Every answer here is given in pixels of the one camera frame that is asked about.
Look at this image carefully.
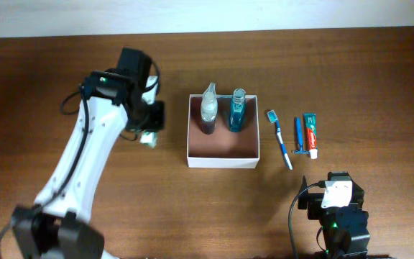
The Colgate toothpaste tube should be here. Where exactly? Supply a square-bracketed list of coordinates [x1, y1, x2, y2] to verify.
[303, 113, 318, 160]

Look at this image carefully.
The blue white toothbrush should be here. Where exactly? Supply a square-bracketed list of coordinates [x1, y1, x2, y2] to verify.
[267, 109, 293, 170]

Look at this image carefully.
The white cardboard box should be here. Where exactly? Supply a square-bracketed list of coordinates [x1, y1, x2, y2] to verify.
[186, 94, 260, 168]

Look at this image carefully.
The teal mouthwash bottle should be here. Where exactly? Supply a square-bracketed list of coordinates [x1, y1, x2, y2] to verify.
[229, 88, 246, 132]

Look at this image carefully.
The purple spray bottle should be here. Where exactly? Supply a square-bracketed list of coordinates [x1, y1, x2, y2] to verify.
[201, 82, 218, 135]

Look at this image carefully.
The green white soap box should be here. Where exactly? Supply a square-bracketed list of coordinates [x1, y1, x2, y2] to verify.
[139, 131, 157, 148]

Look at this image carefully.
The blue disposable razor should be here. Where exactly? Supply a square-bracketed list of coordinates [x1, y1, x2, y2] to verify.
[293, 117, 309, 155]

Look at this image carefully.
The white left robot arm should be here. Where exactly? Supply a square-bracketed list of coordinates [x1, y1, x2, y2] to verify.
[3, 47, 165, 259]

